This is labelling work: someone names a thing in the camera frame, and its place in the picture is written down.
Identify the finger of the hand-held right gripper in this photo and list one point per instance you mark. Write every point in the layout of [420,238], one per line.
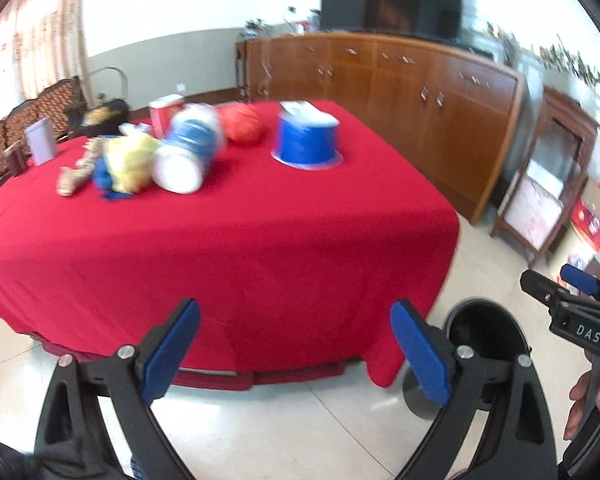
[542,285]
[582,280]

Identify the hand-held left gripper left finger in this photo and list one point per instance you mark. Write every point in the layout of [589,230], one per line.
[172,350]

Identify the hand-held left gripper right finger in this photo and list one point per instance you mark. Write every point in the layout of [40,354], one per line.
[420,355]

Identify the black round waste bin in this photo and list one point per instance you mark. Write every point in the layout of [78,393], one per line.
[485,320]

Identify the blue wrapper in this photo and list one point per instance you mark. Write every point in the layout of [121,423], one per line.
[105,185]

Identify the yellow blue plush toy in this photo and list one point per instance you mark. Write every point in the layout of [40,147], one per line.
[130,160]

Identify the beige rag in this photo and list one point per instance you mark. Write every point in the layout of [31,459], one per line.
[77,172]

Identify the white blue paper cup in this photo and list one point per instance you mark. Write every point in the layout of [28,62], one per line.
[192,145]

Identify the red paper cup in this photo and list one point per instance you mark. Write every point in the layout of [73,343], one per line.
[164,115]

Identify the orange plastic bag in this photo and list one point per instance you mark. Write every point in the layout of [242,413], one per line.
[242,122]

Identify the person's right hand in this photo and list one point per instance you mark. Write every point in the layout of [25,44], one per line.
[582,400]

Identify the red cardboard box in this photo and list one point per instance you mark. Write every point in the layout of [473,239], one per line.
[592,217]

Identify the red tablecloth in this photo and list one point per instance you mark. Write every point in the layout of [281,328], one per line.
[230,235]

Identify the carved wooden stand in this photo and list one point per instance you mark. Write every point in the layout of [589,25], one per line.
[560,130]

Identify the green trailing plant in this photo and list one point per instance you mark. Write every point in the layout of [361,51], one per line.
[575,62]

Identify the wooden sideboard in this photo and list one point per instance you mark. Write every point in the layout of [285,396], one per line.
[380,105]

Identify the black bag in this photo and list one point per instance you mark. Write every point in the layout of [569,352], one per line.
[100,117]

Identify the pale purple box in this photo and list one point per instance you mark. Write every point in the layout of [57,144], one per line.
[41,142]

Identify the small brown box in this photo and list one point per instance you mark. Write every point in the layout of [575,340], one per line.
[15,160]

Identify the woven back wooden chair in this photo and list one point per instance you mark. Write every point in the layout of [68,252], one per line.
[60,102]
[0,145]

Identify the small potted plants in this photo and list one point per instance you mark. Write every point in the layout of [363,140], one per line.
[255,26]

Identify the patterned curtain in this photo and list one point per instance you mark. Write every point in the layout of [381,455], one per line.
[35,35]

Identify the curved metal frame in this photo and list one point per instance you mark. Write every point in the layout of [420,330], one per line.
[107,69]

